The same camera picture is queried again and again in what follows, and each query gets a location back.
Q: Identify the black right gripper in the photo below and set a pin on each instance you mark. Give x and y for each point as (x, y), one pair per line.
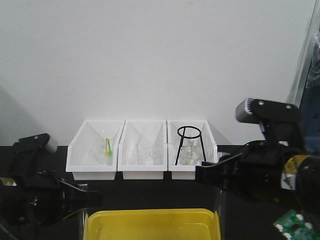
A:
(252, 172)

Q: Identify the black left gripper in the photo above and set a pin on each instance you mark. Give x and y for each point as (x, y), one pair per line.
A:
(33, 195)

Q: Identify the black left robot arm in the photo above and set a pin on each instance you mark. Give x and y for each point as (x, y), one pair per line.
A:
(38, 198)

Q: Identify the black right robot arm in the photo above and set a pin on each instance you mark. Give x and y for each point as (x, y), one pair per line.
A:
(286, 176)

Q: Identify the yellow plastic tray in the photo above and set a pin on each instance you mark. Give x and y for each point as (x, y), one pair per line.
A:
(153, 224)

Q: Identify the glass flask in right bin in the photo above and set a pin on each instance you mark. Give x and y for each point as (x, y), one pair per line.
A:
(188, 154)

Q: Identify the glass flask in bin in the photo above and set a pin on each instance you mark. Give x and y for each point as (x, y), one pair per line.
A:
(144, 149)
(188, 154)

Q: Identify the white bin left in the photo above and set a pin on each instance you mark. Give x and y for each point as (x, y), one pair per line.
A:
(81, 161)

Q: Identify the white bin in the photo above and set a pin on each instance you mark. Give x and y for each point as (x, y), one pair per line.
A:
(127, 164)
(81, 161)
(211, 149)

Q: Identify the white bin right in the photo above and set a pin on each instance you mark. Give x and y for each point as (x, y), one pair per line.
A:
(211, 149)

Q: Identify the glass beaker with droppers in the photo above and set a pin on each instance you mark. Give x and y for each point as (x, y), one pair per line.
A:
(104, 147)

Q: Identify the glass flask in middle bin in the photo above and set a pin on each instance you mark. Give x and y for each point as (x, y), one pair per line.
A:
(144, 149)

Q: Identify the white bin middle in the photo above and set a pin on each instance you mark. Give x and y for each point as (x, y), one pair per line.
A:
(127, 164)

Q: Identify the green circuit board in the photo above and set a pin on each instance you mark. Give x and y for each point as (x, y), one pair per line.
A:
(293, 226)

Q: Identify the grey pegboard drying rack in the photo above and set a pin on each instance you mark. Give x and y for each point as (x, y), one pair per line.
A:
(310, 98)

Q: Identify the plastic bag of parts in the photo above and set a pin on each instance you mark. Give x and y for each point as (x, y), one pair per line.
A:
(313, 76)

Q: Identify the black wire tripod stand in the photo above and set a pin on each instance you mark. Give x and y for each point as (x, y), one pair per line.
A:
(191, 132)

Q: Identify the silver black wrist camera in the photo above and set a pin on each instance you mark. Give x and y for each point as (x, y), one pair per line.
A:
(35, 144)
(278, 121)

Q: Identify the right silver black wrist camera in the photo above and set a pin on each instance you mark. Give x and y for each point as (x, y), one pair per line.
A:
(278, 121)

